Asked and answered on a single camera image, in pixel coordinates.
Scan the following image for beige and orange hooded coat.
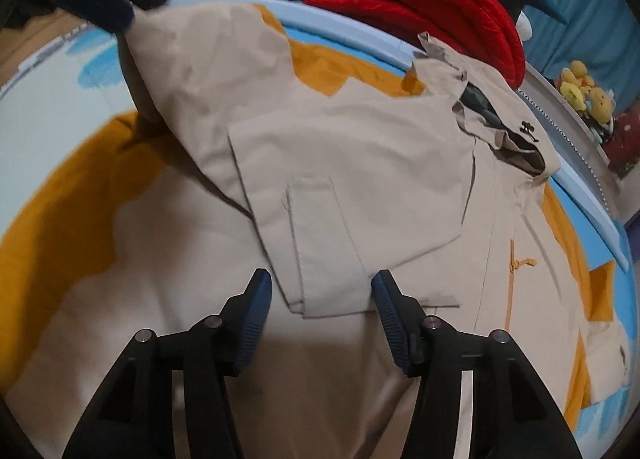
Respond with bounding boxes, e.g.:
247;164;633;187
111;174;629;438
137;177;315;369
1;1;634;458

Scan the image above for wooden headboard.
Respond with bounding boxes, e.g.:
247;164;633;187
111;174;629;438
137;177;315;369
1;11;85;84

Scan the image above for blue patterned bed sheet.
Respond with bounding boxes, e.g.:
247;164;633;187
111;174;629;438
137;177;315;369
1;2;634;458

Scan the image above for light blue foam strip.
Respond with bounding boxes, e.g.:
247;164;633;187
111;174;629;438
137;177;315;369
168;0;632;271

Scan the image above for grey mattress cover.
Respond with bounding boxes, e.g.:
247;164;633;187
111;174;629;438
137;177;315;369
518;63;620;220

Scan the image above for dark red cushion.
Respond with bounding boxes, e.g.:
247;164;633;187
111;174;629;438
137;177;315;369
604;110;640;172

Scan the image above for yellow plush toys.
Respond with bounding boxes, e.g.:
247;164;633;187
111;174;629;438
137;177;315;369
556;60;615;126

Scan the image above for white plush toy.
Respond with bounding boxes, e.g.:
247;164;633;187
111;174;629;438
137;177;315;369
515;12;533;42

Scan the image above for blue curtain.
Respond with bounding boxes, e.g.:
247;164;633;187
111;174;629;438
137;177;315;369
524;0;639;112

